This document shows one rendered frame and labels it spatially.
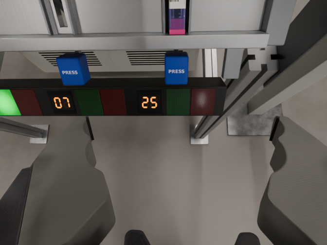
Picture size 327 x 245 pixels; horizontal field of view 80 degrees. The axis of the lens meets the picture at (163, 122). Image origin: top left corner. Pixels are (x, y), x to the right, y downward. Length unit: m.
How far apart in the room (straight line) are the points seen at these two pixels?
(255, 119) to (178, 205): 0.51
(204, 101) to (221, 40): 0.08
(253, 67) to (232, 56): 0.05
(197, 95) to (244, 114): 0.74
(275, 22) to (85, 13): 0.17
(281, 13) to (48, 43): 0.21
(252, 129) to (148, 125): 0.47
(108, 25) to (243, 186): 0.84
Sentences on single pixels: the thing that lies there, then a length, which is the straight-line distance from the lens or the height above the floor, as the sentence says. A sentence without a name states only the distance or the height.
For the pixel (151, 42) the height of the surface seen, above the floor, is 0.73.
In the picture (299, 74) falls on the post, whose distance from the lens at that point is 0.67.
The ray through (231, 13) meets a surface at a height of 0.73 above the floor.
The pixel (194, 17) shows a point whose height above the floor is 0.73.
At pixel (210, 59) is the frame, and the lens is 0.68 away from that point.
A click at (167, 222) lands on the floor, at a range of 0.91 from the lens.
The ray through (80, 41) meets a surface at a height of 0.73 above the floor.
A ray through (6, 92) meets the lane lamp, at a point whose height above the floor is 0.67.
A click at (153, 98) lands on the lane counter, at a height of 0.66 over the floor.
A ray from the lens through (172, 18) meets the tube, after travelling 0.19.
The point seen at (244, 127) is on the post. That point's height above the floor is 0.01.
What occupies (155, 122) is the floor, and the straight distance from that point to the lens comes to 0.91.
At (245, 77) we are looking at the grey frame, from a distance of 0.32.
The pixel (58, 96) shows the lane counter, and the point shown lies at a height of 0.66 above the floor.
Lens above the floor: 0.89
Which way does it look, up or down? 77 degrees down
